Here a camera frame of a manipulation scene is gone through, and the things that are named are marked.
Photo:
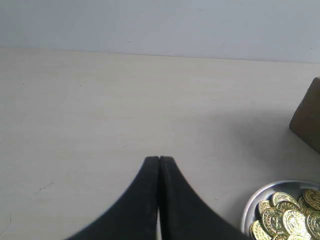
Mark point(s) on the brown cardboard box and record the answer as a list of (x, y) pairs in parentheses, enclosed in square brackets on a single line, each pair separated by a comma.
[(305, 122)]

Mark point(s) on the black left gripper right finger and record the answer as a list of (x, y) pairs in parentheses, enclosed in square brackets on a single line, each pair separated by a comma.
[(183, 214)]

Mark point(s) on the round steel plate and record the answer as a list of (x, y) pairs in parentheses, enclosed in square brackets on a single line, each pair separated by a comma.
[(261, 200)]

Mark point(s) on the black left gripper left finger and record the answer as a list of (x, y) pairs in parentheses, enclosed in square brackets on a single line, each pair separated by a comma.
[(134, 215)]

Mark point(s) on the gold coin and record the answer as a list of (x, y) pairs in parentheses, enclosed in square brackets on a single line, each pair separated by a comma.
[(312, 197), (313, 224), (294, 222), (272, 222), (278, 197), (257, 232)]

